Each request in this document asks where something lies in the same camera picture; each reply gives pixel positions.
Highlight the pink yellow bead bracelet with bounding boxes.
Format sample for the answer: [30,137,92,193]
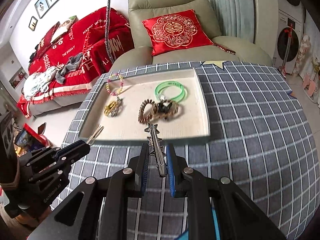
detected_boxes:
[105,73,125,97]

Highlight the black hair claw clip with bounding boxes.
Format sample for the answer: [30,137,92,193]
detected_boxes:
[157,100,172,114]

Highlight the grey cloth on sofa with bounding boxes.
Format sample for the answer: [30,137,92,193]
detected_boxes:
[55,53,83,85]

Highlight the silver star hair clip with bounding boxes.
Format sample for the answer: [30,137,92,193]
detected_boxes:
[144,123,168,178]

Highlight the upper washing machine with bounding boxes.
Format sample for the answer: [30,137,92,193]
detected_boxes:
[278,0,303,20]

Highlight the red embroidered cushion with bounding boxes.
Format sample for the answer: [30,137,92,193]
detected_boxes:
[141,9,215,57]

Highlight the flexible phone holder stand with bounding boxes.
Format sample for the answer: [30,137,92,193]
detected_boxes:
[105,0,115,64]

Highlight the white cloth on sofa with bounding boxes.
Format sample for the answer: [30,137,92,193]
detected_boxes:
[23,66,58,101]

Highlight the teal curtain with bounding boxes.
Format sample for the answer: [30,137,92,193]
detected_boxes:
[209,0,255,42]

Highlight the beige hair tie loops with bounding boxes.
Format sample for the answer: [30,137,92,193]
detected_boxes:
[85,124,105,146]

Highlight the silver heart key pendant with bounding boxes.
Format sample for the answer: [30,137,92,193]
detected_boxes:
[109,97,123,117]

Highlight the blue star sticker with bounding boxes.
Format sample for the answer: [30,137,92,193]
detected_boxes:
[176,207,221,239]

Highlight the washing machine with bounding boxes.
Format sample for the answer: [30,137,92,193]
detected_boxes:
[273,10,304,74]
[278,0,303,20]

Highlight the small picture frame left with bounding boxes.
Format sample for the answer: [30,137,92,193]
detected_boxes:
[28,16,38,31]

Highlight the sofa throw pillows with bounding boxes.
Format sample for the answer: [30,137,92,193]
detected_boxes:
[35,15,78,59]

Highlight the white sheer curtain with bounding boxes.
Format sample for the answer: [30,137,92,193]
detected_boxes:
[300,10,320,76]

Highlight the grey jewelry tray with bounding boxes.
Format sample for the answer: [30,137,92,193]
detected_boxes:
[78,67,211,145]

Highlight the brown spiral hair tie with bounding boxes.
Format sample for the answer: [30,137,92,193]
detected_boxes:
[138,99,158,125]

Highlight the sofa with red blanket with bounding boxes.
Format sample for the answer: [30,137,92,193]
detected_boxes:
[17,7,133,118]

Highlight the green plastic bangle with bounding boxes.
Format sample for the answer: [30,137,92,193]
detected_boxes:
[154,80,186,102]

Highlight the pink slippers rack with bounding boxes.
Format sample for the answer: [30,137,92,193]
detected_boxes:
[301,57,320,104]

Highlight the lower washing machine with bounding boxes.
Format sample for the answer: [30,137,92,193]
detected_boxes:
[273,10,304,74]

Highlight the green recliner armchair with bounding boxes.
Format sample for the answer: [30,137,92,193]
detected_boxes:
[111,0,272,72]

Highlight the yellow star sticker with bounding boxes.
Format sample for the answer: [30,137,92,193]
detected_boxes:
[202,61,227,69]

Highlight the braided tan bracelet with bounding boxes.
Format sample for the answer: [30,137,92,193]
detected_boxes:
[152,100,180,121]

